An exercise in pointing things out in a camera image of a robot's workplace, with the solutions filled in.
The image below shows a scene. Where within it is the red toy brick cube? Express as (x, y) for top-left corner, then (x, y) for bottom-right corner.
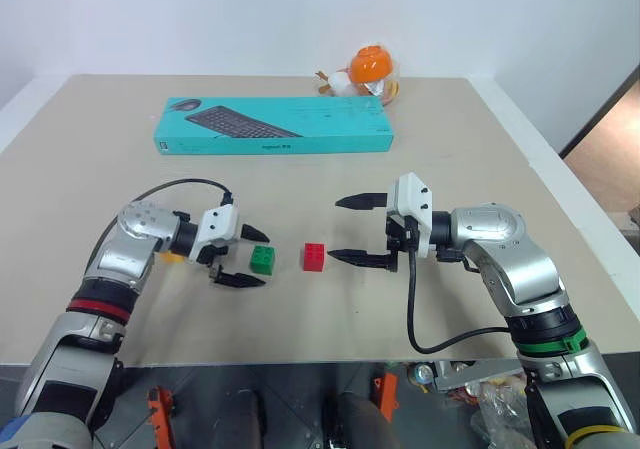
(302, 241), (327, 273)

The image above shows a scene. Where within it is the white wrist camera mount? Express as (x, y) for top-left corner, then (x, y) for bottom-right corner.
(387, 171), (436, 259)
(191, 204), (243, 261)

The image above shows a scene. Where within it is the grey metal bracket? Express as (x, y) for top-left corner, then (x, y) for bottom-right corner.
(431, 358), (525, 393)

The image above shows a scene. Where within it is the small round tape roll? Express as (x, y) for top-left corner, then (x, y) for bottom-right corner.
(408, 363), (437, 386)

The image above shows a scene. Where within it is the clear plastic bag of toys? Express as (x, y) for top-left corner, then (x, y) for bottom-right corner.
(313, 42), (402, 109)

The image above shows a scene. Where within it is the green toy brick cube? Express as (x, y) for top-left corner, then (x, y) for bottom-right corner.
(249, 244), (277, 276)

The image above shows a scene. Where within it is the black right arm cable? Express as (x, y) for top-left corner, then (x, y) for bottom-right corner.
(406, 247), (512, 356)

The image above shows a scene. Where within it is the teal keyboard box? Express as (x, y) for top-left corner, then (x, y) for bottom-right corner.
(152, 95), (395, 157)

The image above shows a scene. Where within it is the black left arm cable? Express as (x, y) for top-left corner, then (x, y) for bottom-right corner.
(129, 178), (235, 206)

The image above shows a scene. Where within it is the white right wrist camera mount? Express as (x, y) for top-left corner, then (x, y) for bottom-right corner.
(387, 171), (436, 259)

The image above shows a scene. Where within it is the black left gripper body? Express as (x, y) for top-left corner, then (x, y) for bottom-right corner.
(196, 240), (233, 266)

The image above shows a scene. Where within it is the orange and black clamp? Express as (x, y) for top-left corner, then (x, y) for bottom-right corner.
(371, 371), (400, 423)
(146, 385), (177, 449)

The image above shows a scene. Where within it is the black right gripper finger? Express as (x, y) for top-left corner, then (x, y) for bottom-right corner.
(334, 192), (390, 212)
(326, 248), (392, 272)

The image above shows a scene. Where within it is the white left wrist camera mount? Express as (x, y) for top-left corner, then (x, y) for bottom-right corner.
(191, 204), (243, 261)

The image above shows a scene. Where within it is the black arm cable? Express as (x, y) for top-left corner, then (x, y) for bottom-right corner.
(406, 247), (512, 356)
(129, 178), (235, 206)

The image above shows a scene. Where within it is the orange plastic bowl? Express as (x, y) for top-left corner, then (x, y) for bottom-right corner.
(348, 43), (393, 84)

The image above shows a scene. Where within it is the crumpled clear plastic bag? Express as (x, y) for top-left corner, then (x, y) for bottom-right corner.
(448, 374), (532, 449)

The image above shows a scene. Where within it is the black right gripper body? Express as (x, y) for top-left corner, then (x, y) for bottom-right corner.
(383, 211), (421, 273)

